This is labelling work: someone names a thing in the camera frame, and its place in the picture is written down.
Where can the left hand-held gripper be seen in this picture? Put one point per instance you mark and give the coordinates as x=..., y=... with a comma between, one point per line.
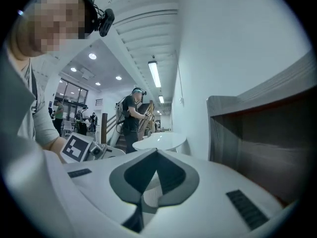
x=75, y=147

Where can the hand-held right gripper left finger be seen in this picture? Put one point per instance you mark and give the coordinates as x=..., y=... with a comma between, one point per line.
x=99, y=177

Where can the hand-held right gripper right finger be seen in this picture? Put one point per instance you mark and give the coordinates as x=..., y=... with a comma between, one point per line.
x=210, y=207

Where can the grey wooden shelf cabinet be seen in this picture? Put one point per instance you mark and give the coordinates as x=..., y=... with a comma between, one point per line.
x=260, y=152

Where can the person's left forearm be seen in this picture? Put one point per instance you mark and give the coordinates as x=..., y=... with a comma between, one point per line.
x=55, y=144

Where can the wooden staircase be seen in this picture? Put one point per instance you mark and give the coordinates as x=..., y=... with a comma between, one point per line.
x=111, y=125

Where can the large dark window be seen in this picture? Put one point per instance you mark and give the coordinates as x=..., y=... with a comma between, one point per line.
x=71, y=93

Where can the white round table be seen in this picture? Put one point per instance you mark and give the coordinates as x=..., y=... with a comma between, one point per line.
x=161, y=140

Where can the person's grey shirt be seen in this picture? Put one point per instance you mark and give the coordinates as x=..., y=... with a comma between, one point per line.
x=15, y=108

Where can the long ceiling light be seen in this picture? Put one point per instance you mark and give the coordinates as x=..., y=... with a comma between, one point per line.
x=154, y=74
x=161, y=99

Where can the person's head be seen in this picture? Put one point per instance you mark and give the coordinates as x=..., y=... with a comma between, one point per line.
x=49, y=21

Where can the white wall vent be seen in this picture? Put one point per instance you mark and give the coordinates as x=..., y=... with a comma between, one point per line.
x=99, y=102

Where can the white wall conduit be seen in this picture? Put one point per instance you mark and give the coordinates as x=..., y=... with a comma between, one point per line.
x=181, y=93

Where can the black head-worn camera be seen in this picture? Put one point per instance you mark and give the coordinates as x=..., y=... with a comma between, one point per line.
x=106, y=22

